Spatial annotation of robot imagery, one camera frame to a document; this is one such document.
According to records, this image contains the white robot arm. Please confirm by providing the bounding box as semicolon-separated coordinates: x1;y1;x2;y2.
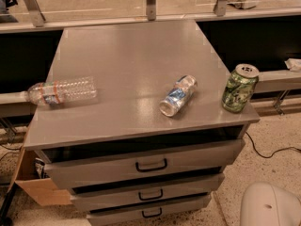
240;182;301;226

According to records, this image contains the crumpled white paper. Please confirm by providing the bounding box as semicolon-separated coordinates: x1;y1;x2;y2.
285;58;301;72

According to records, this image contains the middle grey drawer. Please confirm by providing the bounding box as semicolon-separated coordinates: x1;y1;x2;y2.
71;173;225;211

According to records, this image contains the bottom grey drawer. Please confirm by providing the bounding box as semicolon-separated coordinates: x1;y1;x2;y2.
87;194;211;226

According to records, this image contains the clear plastic water bottle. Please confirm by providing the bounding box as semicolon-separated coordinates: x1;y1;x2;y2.
22;76;97;105

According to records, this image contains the green soda can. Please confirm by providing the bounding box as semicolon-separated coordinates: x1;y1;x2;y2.
222;64;260;113

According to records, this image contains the black floor cable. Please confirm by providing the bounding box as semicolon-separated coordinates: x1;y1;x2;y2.
245;131;301;159

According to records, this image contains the left metal railing post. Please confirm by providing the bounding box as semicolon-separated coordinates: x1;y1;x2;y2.
24;0;45;27

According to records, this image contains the cardboard box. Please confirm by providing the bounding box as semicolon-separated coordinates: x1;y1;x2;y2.
11;132;71;206

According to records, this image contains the grey drawer cabinet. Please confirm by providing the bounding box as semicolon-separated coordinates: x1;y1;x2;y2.
24;19;261;226

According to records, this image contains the blue silver crushed can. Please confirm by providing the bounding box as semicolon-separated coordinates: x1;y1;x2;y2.
159;75;198;117

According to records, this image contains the middle metal railing post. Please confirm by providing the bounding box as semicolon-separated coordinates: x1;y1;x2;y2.
146;0;156;21

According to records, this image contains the grey drawer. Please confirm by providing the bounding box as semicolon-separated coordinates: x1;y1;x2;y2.
45;139;245;188
87;194;211;226
71;173;225;211

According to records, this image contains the metal railing post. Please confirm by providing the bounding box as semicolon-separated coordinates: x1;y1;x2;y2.
146;0;156;21
214;0;228;16
24;0;45;27

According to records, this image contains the right metal railing post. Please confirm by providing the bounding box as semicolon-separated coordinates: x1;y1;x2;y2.
214;0;228;16

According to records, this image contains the top grey drawer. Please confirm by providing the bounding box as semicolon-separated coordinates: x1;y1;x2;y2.
45;139;245;188

